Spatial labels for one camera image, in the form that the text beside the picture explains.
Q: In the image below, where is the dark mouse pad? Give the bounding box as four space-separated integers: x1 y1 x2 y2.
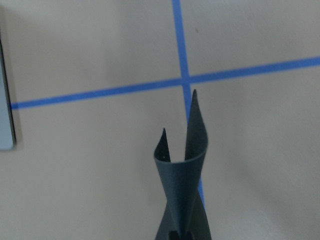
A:
153 91 212 240

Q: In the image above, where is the grey laptop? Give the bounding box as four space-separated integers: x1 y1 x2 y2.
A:
0 41 17 151

